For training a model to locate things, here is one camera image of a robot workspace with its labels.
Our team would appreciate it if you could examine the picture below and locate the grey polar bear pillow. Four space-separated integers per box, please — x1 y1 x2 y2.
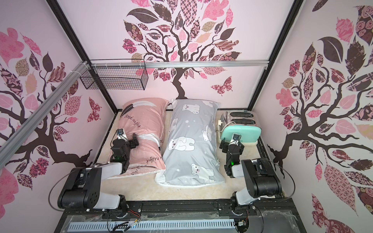
155 99 225 187

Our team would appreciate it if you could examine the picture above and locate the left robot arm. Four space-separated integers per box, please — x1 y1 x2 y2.
57 134 139 210

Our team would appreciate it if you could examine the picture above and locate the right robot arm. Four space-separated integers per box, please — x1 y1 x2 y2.
220 139 282 207

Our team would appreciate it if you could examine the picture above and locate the pink good night pillow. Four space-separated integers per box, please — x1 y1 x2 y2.
111 98 169 178

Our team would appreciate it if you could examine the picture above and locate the mint green toaster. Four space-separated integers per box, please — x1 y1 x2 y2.
217 110 262 144

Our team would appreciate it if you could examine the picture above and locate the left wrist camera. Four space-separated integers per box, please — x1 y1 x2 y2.
116 129 127 140

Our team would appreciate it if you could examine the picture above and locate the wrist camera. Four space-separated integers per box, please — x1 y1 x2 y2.
116 129 127 140
231 134 241 144

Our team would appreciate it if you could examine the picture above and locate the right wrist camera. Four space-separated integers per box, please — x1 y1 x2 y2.
231 134 241 144

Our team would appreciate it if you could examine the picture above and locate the black base frame rail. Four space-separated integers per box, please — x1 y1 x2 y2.
62 199 295 217

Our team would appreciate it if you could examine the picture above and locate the black wire basket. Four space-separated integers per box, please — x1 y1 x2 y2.
80 58 149 90

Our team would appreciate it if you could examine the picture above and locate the white slotted cable duct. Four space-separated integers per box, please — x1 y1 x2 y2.
62 219 236 233

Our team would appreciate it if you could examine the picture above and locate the horizontal aluminium rail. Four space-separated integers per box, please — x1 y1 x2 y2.
91 60 269 69

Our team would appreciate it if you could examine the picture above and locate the diagonal aluminium rail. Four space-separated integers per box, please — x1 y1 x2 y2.
1 61 88 168

